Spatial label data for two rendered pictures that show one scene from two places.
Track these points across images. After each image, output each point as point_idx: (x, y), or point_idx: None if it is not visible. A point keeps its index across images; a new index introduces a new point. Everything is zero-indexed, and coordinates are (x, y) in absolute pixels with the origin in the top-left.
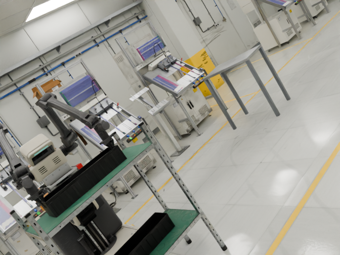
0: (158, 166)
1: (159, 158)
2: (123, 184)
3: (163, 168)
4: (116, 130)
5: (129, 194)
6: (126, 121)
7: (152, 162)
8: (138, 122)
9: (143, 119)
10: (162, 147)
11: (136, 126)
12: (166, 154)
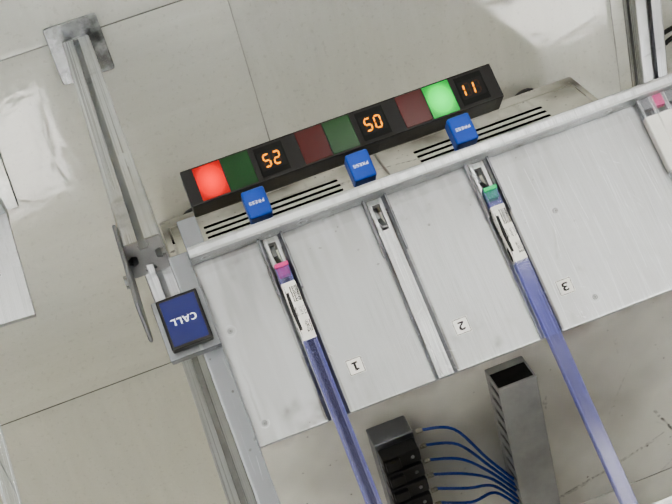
0: (169, 192)
1: (87, 361)
2: (560, 105)
3: (167, 41)
4: (572, 280)
5: (534, 27)
6: (376, 380)
7: (208, 219)
8: (224, 285)
9: (136, 294)
10: (82, 105)
11: (297, 210)
12: (79, 70)
